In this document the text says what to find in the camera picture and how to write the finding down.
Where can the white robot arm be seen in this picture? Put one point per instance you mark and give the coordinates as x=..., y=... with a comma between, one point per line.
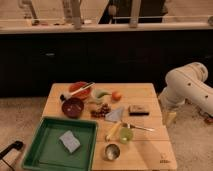
x=186, y=83

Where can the orange fruit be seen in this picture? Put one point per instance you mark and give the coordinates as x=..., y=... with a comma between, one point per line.
x=116, y=96

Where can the bunch of dark grapes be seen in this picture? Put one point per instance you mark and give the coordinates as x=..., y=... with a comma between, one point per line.
x=101, y=111

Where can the light green cup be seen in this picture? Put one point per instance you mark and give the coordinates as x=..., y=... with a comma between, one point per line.
x=125, y=135

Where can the wooden table top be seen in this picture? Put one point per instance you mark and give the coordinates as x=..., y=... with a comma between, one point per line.
x=148, y=151

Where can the blue grey sponge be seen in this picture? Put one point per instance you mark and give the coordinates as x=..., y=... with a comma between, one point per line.
x=70, y=141

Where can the small metal cup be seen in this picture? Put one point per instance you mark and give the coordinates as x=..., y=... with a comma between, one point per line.
x=112, y=152

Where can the green plastic tray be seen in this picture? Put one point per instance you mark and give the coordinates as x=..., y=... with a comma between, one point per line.
x=48, y=153

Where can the yellow handled knife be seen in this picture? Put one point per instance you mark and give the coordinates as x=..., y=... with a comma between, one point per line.
x=112, y=131

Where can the black handle object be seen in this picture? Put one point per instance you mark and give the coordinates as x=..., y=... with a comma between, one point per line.
x=15, y=145

